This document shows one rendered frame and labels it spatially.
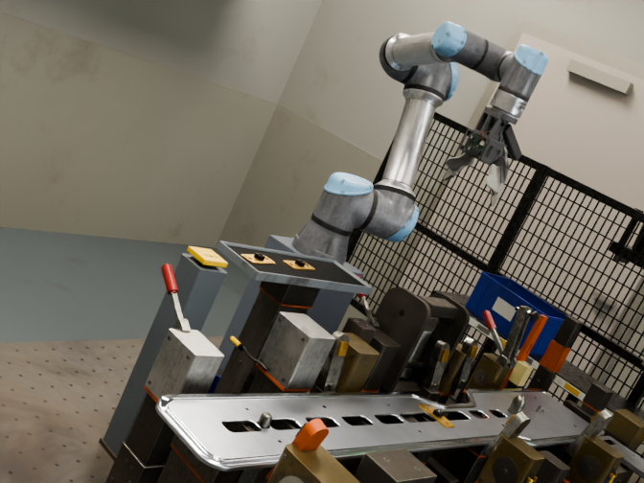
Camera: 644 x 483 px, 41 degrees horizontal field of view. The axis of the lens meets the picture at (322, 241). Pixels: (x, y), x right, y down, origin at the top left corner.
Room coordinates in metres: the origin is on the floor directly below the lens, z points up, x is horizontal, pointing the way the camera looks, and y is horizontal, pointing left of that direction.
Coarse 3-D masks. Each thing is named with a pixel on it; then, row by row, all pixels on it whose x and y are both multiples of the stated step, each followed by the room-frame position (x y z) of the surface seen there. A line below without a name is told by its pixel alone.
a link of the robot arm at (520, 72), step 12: (528, 48) 1.95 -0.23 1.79; (504, 60) 2.00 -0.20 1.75; (516, 60) 1.95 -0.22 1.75; (528, 60) 1.94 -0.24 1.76; (540, 60) 1.94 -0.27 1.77; (504, 72) 1.98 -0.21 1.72; (516, 72) 1.94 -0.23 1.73; (528, 72) 1.94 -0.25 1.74; (540, 72) 1.95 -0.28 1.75; (504, 84) 1.95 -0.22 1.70; (516, 84) 1.94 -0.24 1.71; (528, 84) 1.94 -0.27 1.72; (516, 96) 1.94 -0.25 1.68; (528, 96) 1.95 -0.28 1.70
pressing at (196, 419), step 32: (160, 416) 1.24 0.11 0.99; (192, 416) 1.26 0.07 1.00; (224, 416) 1.31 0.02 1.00; (256, 416) 1.36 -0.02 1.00; (288, 416) 1.42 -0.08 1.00; (320, 416) 1.48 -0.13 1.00; (352, 416) 1.55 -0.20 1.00; (544, 416) 2.09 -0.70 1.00; (576, 416) 2.21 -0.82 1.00; (192, 448) 1.18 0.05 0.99; (224, 448) 1.21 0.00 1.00; (256, 448) 1.25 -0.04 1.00; (352, 448) 1.41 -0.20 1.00; (384, 448) 1.48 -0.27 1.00; (416, 448) 1.54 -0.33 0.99
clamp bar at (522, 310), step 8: (520, 312) 2.19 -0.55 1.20; (528, 312) 2.19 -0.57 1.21; (536, 312) 2.18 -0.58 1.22; (520, 320) 2.18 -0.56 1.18; (528, 320) 2.21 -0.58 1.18; (536, 320) 2.18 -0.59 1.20; (512, 328) 2.19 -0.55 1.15; (520, 328) 2.21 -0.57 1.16; (512, 336) 2.18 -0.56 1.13; (520, 336) 2.20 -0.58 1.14; (512, 344) 2.18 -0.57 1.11; (504, 352) 2.18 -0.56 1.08; (512, 352) 2.20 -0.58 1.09; (512, 360) 2.19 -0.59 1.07; (504, 368) 2.17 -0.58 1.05
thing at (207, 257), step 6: (192, 246) 1.59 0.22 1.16; (192, 252) 1.57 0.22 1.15; (198, 252) 1.57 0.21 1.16; (204, 252) 1.59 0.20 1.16; (210, 252) 1.61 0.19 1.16; (198, 258) 1.56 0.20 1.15; (204, 258) 1.55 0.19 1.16; (210, 258) 1.57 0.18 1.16; (216, 258) 1.59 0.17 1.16; (204, 264) 1.58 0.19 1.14; (210, 264) 1.56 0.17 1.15; (216, 264) 1.57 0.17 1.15; (222, 264) 1.58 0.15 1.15
